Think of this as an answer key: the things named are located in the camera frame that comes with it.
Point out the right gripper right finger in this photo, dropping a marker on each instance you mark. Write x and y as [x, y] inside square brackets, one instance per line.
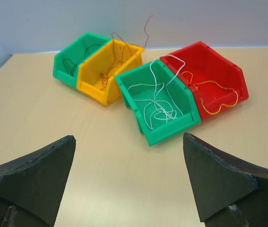
[228, 191]

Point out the far green bin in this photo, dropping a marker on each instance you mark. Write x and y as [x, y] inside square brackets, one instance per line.
[68, 60]

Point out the yellow bin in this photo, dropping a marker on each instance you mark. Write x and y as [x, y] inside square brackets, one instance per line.
[96, 75]

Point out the near green bin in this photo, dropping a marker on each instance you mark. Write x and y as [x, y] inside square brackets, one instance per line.
[162, 104]

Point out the red bin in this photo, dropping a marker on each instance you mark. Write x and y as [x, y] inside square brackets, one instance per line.
[215, 82]

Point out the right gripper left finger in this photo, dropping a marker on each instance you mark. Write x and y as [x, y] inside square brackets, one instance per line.
[32, 186]

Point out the green bin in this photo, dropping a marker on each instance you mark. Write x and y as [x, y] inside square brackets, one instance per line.
[68, 60]
[162, 104]

